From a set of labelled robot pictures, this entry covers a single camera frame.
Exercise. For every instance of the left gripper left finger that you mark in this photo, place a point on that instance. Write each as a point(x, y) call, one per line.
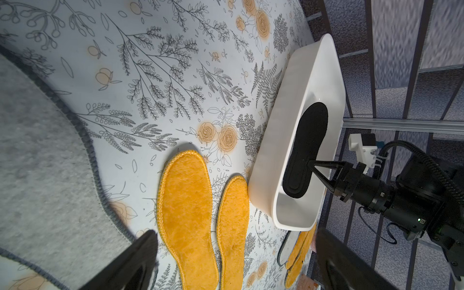
point(131, 270)

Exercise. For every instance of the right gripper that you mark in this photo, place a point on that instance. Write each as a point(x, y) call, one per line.
point(349, 182)

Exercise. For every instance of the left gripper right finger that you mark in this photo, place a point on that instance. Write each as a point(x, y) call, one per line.
point(342, 269)

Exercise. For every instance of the black insole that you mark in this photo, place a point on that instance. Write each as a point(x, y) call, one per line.
point(311, 130)

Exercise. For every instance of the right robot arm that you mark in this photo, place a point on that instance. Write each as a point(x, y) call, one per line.
point(425, 199)

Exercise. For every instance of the white plastic storage box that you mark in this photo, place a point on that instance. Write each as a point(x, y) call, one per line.
point(313, 75)

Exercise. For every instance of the orange insole far right outer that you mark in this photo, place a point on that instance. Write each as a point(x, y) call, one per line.
point(299, 266)

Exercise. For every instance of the orange insole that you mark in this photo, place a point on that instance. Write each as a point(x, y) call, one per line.
point(299, 266)
point(184, 214)
point(298, 247)
point(231, 232)

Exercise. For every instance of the orange insole far right inner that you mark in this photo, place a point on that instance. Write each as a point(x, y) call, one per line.
point(298, 247)

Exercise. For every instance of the grey felt insole right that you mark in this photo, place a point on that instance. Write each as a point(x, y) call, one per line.
point(286, 248)

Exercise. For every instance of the grey felt insole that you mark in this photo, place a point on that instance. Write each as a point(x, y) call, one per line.
point(286, 248)
point(58, 229)

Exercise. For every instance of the orange insole centre left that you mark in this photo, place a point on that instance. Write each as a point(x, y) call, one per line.
point(184, 214)

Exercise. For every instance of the grey felt insole left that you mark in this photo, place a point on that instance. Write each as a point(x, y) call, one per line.
point(58, 229)

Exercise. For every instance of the orange insole centre right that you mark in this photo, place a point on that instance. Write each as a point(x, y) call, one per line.
point(231, 232)

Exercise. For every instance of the floral table cloth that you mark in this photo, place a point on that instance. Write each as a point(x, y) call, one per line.
point(149, 79)

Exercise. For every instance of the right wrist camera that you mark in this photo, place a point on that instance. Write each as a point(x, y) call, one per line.
point(365, 147)

